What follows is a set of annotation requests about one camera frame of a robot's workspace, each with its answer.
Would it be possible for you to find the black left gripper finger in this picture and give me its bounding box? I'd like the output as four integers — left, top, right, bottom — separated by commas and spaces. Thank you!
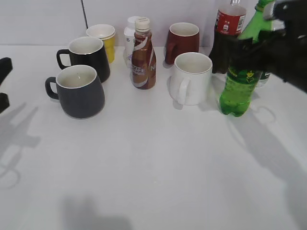
0, 57, 12, 84

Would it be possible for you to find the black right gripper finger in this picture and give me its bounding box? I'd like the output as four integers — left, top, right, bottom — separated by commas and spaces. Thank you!
0, 92, 10, 113

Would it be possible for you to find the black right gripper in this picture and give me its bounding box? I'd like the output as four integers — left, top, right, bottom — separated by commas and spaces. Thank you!
212, 0, 307, 92

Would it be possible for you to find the green soda bottle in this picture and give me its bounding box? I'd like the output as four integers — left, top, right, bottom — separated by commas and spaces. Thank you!
219, 0, 272, 117

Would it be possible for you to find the dark grey ceramic mug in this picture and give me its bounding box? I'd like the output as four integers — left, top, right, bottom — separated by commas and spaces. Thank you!
45, 65, 105, 119

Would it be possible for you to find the yellow paper cup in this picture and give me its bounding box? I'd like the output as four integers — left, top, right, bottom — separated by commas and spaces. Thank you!
86, 24, 116, 63

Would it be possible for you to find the clear green-label water bottle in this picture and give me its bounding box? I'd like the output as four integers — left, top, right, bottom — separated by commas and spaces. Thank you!
256, 72, 271, 88

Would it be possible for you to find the cola bottle red label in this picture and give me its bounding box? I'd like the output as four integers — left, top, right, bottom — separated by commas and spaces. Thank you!
209, 0, 247, 74

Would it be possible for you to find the white ceramic mug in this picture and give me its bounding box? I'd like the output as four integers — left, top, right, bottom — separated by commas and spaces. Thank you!
169, 52, 213, 106

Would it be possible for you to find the dark red ceramic mug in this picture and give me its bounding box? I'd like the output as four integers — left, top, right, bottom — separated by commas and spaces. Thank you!
165, 22, 200, 65

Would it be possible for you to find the black ceramic mug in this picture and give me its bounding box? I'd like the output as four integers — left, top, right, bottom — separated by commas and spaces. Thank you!
56, 36, 110, 83

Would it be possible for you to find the brown Nescafe coffee bottle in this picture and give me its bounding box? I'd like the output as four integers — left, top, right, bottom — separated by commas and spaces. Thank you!
131, 17, 156, 90

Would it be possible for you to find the white floral drink bottle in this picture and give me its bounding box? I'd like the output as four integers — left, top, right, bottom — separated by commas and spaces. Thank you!
123, 16, 139, 68

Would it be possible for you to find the thin black background cable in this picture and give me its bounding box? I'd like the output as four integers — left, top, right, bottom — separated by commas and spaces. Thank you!
80, 0, 88, 31

